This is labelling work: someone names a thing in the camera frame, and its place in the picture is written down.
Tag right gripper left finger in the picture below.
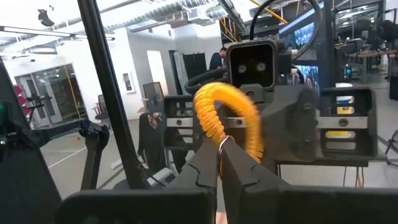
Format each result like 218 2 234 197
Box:
55 138 218 224

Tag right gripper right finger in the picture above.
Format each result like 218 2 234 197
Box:
221 136 398 224

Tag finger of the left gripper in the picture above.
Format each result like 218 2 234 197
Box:
261 86 321 162

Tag orange spring keychain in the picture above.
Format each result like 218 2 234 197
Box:
192 82 265 181

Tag yellow white box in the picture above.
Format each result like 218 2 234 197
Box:
335 82 355 114

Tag dark printed shirt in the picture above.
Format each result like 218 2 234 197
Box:
137 111 170 175

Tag wooden office desk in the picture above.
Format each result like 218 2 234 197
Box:
348 48 398 82

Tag mesh office chair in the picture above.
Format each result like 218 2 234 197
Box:
142 81 165 113

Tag yellow ceiling pipe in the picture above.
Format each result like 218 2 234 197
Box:
248 0 290 26

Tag person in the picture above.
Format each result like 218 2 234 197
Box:
208 46 228 72

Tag black jointed stand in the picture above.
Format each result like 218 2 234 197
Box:
29 119 110 191

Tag dark office chair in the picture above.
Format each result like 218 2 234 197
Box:
95 94 109 124

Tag glass double doors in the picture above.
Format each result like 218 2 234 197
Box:
14 63 90 128

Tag red rack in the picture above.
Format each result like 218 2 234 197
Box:
12 84 32 118

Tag long ceiling light strip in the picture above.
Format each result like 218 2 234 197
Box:
0 25 116 42

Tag black ceiling fixture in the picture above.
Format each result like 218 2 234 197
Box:
37 4 56 27

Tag wall display screen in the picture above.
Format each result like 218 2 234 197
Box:
278 2 326 50
295 64 321 94

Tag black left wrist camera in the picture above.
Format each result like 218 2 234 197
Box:
226 39 295 91

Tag black corrugated cable sleeve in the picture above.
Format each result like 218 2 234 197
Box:
183 67 229 96

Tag black camera cable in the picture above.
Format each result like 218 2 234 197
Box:
248 0 324 60

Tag black wall panel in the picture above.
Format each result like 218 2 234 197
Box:
182 52 208 80

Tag framed wall picture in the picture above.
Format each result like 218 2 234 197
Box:
122 71 137 94

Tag black rig upright post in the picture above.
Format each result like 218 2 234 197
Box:
76 0 149 190

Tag silver ceiling duct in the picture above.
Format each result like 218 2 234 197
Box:
102 0 218 32

